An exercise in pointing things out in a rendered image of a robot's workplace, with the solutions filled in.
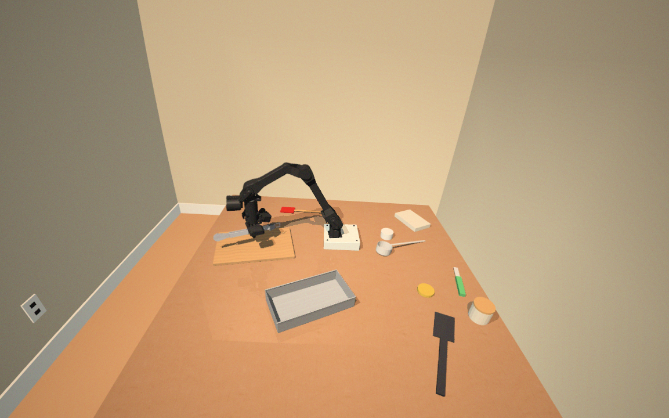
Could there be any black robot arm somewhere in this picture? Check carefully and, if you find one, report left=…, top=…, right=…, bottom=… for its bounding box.
left=226, top=162, right=343, bottom=238

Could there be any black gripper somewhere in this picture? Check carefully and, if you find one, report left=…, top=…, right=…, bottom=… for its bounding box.
left=241, top=209, right=265, bottom=239

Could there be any white short cylinder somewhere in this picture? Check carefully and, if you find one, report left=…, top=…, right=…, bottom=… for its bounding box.
left=381, top=228, right=393, bottom=240

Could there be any yellow round disc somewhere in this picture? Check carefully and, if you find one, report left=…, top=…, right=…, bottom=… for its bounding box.
left=417, top=283, right=435, bottom=298

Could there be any white saucepan with long handle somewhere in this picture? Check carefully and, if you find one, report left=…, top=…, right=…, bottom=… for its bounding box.
left=376, top=240, right=425, bottom=256

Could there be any grey cylinder with orange lid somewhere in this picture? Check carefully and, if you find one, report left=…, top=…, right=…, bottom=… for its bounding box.
left=468, top=297, right=496, bottom=325

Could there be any dark grey flat spatula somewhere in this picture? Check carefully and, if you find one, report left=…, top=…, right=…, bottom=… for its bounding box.
left=433, top=312, right=455, bottom=397

